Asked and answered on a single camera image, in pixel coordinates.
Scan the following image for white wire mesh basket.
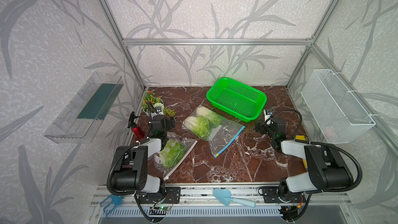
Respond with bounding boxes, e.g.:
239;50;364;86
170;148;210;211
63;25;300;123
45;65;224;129
301;69;376;144

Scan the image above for red spray bottle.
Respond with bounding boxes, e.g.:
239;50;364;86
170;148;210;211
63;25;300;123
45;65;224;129
127;112;145;140

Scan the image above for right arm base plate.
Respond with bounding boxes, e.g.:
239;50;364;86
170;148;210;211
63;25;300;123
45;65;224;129
258;186;306;204

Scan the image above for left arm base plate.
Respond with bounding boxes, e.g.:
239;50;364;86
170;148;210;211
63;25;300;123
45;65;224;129
138;187;181;204

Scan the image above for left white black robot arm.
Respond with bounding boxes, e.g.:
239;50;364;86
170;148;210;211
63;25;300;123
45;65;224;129
106;114;175;198

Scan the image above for chinese cabbage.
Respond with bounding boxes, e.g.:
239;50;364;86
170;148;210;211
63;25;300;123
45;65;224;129
197;106;223;127

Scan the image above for blue-zip clear bag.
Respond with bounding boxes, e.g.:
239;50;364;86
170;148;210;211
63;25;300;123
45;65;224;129
182;105;245;158

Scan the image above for chinese cabbage front one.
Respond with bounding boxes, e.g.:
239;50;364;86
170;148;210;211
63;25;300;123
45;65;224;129
183;116;210;139

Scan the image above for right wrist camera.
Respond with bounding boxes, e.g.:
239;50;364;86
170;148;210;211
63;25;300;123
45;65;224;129
264;109;273;121

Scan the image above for white pot artificial flowers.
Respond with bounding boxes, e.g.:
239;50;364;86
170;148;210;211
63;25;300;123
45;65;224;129
142;90;176;117

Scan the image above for green circuit board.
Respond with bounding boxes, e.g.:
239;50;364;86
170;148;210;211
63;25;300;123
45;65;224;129
151;205;173;215

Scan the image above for yellow spatula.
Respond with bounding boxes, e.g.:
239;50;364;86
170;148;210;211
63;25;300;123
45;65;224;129
295;135;308;170

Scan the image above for green plastic basket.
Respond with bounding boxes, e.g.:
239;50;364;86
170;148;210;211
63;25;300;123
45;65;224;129
206;77;267;122

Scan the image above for blue garden hand rake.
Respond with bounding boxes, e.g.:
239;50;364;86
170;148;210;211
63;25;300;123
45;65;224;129
100;195;122;217

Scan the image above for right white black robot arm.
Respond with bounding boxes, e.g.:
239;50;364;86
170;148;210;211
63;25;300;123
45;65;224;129
255;108;363;197

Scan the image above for clear acrylic wall shelf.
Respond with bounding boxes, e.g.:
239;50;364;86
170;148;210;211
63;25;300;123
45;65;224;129
44;72;124;144

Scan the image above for dotted clear bag with lettuce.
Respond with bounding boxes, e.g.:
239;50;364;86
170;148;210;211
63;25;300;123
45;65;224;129
153;132;198;180

